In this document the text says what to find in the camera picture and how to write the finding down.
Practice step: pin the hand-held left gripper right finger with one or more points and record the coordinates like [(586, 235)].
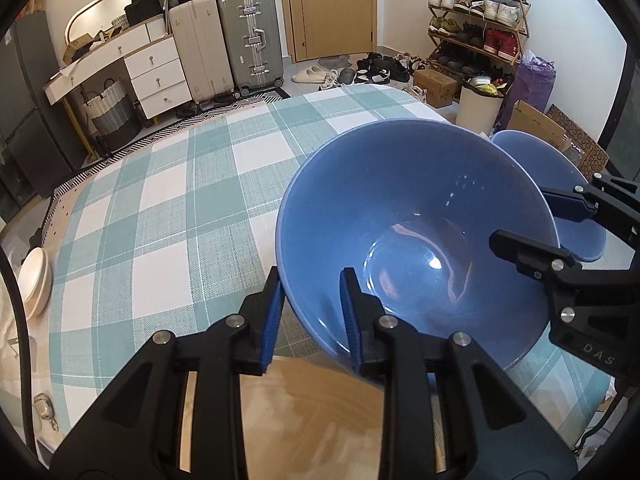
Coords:
[(350, 320)]

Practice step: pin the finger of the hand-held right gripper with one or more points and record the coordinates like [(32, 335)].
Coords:
[(530, 255), (570, 205)]

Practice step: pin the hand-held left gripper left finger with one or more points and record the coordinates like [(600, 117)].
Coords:
[(270, 320)]

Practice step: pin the blue bowl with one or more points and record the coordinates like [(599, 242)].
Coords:
[(400, 200), (530, 160)]

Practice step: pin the brown patterned box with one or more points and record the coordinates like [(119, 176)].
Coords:
[(580, 140)]

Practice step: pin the purple plastic bag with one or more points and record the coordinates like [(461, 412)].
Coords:
[(532, 90)]

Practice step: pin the white trash bin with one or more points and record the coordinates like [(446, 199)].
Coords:
[(477, 110)]

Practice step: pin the teal checked tablecloth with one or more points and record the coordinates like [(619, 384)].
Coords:
[(175, 220)]

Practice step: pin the brown cardboard box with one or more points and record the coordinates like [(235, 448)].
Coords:
[(435, 87)]

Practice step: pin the wooden shoe rack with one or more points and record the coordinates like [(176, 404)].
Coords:
[(523, 20)]

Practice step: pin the shoe rack with shoes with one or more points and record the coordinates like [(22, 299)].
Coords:
[(475, 10)]

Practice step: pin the wide cream bowl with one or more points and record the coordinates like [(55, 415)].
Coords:
[(40, 295)]

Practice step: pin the beige checked tablecloth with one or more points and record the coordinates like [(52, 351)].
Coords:
[(42, 370)]

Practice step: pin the pile of slippers and sandals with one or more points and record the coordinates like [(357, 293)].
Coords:
[(370, 70)]

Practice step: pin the clear earbud case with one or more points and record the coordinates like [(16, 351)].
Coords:
[(45, 410)]

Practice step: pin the small cream bowl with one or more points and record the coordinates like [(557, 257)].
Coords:
[(32, 265)]

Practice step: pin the woven laundry basket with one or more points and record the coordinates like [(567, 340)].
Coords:
[(112, 115)]

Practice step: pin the white dressing table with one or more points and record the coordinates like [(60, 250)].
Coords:
[(155, 70)]

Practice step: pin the beige suitcase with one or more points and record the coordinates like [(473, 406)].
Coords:
[(200, 50)]

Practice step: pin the silver suitcase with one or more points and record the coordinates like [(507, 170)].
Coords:
[(250, 40)]

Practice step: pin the wooden door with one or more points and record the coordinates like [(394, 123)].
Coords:
[(330, 5)]

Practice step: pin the grey refrigerator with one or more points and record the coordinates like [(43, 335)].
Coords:
[(35, 110)]

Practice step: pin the open cardboard box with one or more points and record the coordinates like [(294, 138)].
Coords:
[(79, 50)]

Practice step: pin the black storage box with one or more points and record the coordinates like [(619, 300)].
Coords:
[(142, 14)]

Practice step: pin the small white basket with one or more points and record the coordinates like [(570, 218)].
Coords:
[(120, 22)]

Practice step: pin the oval mirror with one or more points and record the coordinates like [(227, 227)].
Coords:
[(95, 15)]

